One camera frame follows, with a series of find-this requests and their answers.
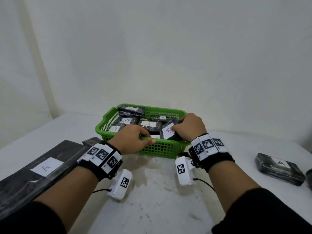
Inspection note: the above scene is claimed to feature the person's left hand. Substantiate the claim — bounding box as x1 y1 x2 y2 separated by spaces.
108 124 157 155

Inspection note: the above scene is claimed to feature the person's right hand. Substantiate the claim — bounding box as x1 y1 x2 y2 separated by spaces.
170 112 208 142

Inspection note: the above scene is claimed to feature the black packet labelled A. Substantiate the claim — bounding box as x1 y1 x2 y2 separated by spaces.
114 117 139 125

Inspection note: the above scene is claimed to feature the black packet labelled b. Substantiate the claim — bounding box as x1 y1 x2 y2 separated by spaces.
160 118 185 142
192 177 215 192

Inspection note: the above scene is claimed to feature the green plastic mesh basket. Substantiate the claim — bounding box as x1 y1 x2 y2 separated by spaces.
95 103 192 159

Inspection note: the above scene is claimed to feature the long black packet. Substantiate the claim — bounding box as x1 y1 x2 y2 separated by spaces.
150 115 181 122

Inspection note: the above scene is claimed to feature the long black box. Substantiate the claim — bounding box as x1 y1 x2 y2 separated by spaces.
0 140 91 221

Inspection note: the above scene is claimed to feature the person's right forearm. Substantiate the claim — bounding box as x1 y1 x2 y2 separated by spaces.
208 160 312 234

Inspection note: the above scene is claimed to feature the person's left forearm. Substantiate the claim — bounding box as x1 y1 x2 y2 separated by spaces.
0 165 99 234

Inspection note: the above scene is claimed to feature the black right wristband with markers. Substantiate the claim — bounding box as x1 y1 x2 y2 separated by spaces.
188 133 236 173

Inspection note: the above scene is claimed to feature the black wristband with markers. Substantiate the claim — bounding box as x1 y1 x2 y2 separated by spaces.
77 141 123 182
188 133 236 173

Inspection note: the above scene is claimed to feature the black left wristband with markers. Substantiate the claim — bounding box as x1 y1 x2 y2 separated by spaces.
77 141 123 182

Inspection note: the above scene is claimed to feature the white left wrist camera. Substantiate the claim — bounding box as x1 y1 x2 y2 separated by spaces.
106 169 133 201

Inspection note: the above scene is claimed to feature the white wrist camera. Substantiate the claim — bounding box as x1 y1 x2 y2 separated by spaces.
175 156 197 187
106 169 133 201

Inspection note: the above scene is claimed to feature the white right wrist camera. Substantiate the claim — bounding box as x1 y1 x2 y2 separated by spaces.
175 156 197 187

